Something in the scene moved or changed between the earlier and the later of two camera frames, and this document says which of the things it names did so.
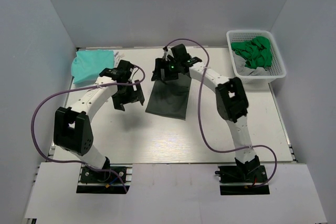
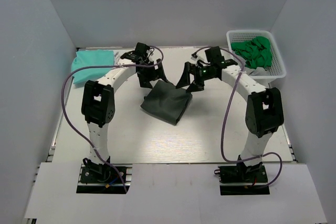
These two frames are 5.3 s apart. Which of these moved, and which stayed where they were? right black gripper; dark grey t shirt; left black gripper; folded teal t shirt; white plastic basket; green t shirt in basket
Moved: right black gripper; left black gripper; dark grey t shirt
Stayed: folded teal t shirt; white plastic basket; green t shirt in basket
